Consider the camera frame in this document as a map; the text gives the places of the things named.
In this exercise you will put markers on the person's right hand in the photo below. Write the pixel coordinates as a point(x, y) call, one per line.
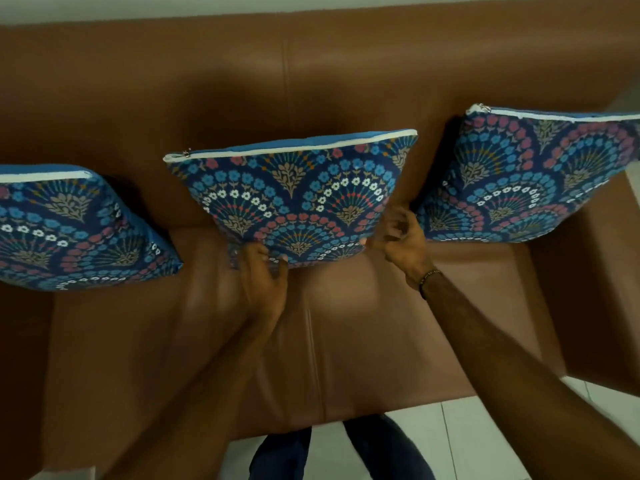
point(407, 249)

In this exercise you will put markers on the person's left hand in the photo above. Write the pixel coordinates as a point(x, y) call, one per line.
point(264, 289)

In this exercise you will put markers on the person's left thumb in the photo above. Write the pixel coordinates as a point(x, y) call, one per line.
point(282, 268)

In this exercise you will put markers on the person's right fingers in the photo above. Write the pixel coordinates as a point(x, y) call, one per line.
point(395, 227)

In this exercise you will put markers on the blue floral patterned cushion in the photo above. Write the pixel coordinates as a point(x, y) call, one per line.
point(520, 179)
point(65, 229)
point(300, 194)

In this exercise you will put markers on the person's left forearm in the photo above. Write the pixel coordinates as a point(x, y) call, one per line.
point(200, 399)

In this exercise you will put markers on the person's right forearm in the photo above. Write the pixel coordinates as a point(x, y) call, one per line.
point(525, 389)

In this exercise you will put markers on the person's left leg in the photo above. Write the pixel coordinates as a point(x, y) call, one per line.
point(280, 457)

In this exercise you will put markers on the person's leg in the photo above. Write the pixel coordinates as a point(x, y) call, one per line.
point(280, 457)
point(390, 452)

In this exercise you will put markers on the person's right leg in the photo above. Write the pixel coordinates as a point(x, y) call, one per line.
point(390, 452)

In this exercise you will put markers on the brown leather sofa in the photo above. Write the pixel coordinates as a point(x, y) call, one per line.
point(150, 94)

